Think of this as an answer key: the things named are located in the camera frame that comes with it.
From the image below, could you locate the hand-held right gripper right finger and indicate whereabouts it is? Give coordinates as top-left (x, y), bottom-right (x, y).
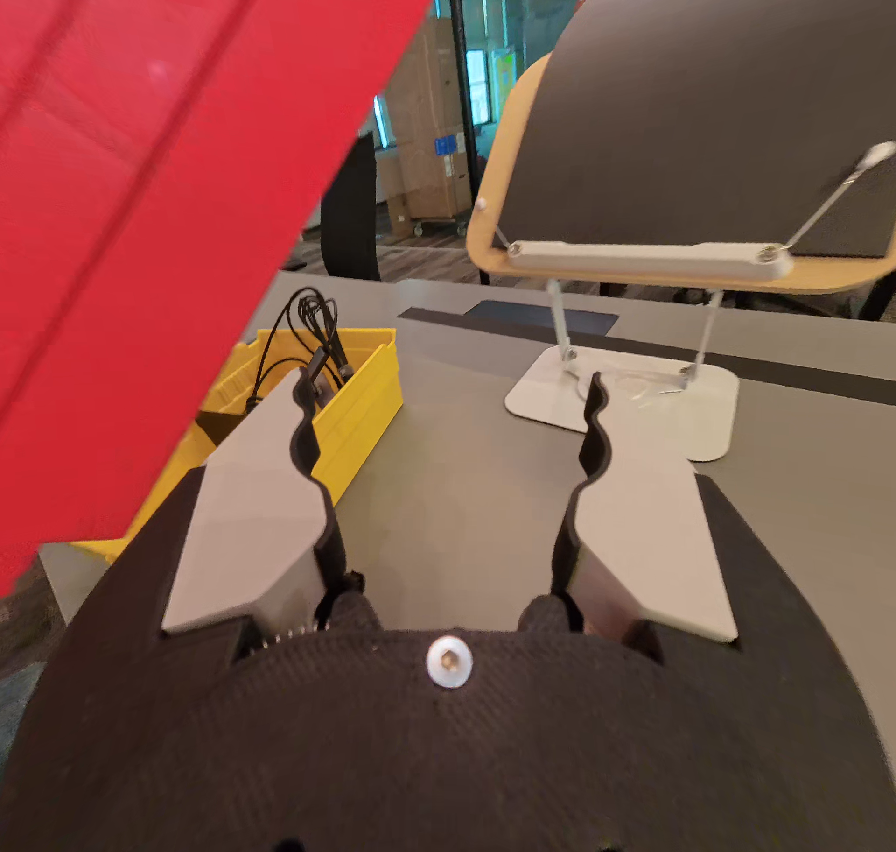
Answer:
top-left (558, 372), bottom-right (739, 646)

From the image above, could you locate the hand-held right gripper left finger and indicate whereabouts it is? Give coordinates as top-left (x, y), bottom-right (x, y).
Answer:
top-left (161, 369), bottom-right (348, 636)

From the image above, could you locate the yellow plastic bin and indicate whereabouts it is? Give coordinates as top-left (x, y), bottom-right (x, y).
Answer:
top-left (70, 327), bottom-right (404, 566)

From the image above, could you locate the red plastic bin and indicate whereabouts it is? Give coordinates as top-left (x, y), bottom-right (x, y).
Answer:
top-left (0, 0), bottom-right (435, 601)

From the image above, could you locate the stack of cardboard boxes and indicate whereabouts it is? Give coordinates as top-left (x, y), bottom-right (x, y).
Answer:
top-left (373, 19), bottom-right (471, 239)

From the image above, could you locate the dark board with wooden rim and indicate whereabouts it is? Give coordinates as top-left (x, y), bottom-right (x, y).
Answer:
top-left (465, 0), bottom-right (896, 296)

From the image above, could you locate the bundle of black cables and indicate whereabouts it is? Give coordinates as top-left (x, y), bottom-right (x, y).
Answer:
top-left (245, 288), bottom-right (354, 412)

